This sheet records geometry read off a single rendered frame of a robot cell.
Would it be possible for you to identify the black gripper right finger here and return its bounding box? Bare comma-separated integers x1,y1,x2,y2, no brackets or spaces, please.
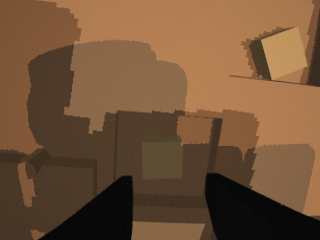
205,173,320,240

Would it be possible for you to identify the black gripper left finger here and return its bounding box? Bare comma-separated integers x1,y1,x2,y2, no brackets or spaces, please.
39,176,133,240

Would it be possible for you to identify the orange square puzzle board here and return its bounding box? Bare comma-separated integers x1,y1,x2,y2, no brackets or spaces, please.
0,0,320,240

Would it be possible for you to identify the tan square block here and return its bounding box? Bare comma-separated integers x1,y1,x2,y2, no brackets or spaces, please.
141,135,183,180
252,27,308,80

